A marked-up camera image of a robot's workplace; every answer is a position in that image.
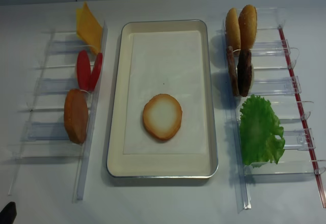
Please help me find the right red tomato slice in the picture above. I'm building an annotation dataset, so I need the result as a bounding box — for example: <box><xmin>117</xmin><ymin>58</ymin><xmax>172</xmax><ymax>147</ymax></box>
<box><xmin>89</xmin><ymin>52</ymin><xmax>103</xmax><ymax>91</ymax></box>

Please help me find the red tomato slice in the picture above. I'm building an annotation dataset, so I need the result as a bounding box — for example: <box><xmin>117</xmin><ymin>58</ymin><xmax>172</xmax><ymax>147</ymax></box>
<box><xmin>76</xmin><ymin>50</ymin><xmax>91</xmax><ymax>91</ymax></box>
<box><xmin>89</xmin><ymin>52</ymin><xmax>103</xmax><ymax>91</ymax></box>

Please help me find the left brown meat patty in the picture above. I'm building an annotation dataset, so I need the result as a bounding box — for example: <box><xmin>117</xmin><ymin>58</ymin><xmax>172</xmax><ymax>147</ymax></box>
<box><xmin>226</xmin><ymin>46</ymin><xmax>239</xmax><ymax>96</ymax></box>

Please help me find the brown meat patty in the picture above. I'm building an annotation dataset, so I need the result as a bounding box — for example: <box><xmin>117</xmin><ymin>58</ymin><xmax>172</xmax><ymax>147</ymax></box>
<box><xmin>226</xmin><ymin>46</ymin><xmax>239</xmax><ymax>96</ymax></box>
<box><xmin>237</xmin><ymin>49</ymin><xmax>252</xmax><ymax>97</ymax></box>

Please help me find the left red tomato slice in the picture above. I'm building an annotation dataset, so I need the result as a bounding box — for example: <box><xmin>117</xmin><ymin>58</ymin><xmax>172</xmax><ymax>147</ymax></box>
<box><xmin>76</xmin><ymin>50</ymin><xmax>91</xmax><ymax>91</ymax></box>

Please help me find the right brown meat patty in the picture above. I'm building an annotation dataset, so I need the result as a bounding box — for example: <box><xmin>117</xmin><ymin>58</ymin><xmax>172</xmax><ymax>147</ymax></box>
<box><xmin>237</xmin><ymin>49</ymin><xmax>252</xmax><ymax>97</ymax></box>

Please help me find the green lettuce leaf in rack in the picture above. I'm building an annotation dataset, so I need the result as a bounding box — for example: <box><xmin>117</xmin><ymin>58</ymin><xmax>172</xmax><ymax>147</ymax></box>
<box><xmin>239</xmin><ymin>95</ymin><xmax>285</xmax><ymax>165</ymax></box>

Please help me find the yellow cheese slice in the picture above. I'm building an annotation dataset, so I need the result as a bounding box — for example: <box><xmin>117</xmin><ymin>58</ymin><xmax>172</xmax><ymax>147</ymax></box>
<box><xmin>76</xmin><ymin>2</ymin><xmax>103</xmax><ymax>55</ymax></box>

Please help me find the bun slice on tray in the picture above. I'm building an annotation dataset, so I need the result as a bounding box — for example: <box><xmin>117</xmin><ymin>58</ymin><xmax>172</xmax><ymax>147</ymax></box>
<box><xmin>142</xmin><ymin>94</ymin><xmax>182</xmax><ymax>141</ymax></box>

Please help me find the white paper liner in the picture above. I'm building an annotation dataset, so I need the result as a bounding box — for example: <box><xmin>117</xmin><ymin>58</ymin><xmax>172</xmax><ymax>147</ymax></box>
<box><xmin>123</xmin><ymin>31</ymin><xmax>208</xmax><ymax>154</ymax></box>

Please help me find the cream metal tray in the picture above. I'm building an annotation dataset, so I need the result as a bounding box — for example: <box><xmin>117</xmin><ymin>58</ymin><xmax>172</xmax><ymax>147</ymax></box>
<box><xmin>106</xmin><ymin>20</ymin><xmax>218</xmax><ymax>178</ymax></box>

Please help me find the brown bun in left rack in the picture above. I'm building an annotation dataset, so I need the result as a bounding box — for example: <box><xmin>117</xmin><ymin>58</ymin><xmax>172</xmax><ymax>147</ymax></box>
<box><xmin>64</xmin><ymin>89</ymin><xmax>89</xmax><ymax>145</ymax></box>

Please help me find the left bun top slice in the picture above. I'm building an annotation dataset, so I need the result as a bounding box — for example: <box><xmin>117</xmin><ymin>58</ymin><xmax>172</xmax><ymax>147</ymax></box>
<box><xmin>225</xmin><ymin>8</ymin><xmax>241</xmax><ymax>51</ymax></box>

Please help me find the clear acrylic right rack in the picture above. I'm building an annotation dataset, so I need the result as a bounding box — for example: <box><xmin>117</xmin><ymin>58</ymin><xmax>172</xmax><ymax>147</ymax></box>
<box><xmin>222</xmin><ymin>8</ymin><xmax>325</xmax><ymax>211</ymax></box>

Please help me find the clear acrylic rack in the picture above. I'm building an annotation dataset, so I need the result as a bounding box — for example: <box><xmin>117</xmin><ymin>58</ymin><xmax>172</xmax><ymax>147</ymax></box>
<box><xmin>8</xmin><ymin>31</ymin><xmax>101</xmax><ymax>201</ymax></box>
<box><xmin>222</xmin><ymin>8</ymin><xmax>325</xmax><ymax>211</ymax></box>

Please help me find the right bun top slice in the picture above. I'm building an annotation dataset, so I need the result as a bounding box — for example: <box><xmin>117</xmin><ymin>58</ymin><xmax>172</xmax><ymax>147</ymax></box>
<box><xmin>238</xmin><ymin>5</ymin><xmax>257</xmax><ymax>49</ymax></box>

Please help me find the clear acrylic left rack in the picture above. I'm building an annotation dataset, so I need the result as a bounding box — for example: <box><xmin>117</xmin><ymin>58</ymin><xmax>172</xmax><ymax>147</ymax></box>
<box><xmin>8</xmin><ymin>31</ymin><xmax>101</xmax><ymax>201</ymax></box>

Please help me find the black object at corner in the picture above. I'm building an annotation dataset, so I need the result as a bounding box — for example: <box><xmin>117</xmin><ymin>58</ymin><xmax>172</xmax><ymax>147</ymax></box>
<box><xmin>0</xmin><ymin>202</ymin><xmax>17</xmax><ymax>224</ymax></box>

